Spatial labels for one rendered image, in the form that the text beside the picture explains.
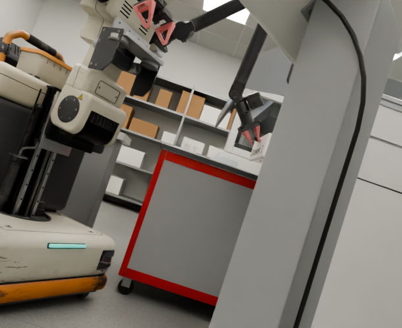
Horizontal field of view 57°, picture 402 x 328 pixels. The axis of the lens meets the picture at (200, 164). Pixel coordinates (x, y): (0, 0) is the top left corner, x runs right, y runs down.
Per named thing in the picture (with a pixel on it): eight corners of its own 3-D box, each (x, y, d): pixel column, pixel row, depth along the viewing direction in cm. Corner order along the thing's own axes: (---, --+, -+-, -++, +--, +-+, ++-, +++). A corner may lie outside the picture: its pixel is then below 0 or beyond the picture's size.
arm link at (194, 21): (269, -22, 154) (268, -24, 145) (280, 11, 158) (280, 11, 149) (174, 25, 168) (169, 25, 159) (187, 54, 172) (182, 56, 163)
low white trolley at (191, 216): (109, 293, 176) (161, 142, 181) (126, 263, 238) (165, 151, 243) (225, 330, 179) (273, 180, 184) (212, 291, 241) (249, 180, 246)
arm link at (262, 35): (267, 0, 158) (266, -1, 148) (280, 5, 157) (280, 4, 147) (229, 94, 175) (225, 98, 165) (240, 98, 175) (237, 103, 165)
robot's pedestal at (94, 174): (25, 250, 197) (74, 116, 202) (45, 241, 227) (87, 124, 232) (79, 267, 198) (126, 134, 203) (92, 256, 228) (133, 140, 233)
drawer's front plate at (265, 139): (261, 156, 159) (269, 132, 160) (248, 160, 188) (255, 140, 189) (265, 157, 159) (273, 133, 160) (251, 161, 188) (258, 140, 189)
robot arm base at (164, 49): (161, 38, 174) (147, 25, 163) (176, 30, 171) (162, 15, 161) (165, 54, 171) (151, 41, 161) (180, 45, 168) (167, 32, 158)
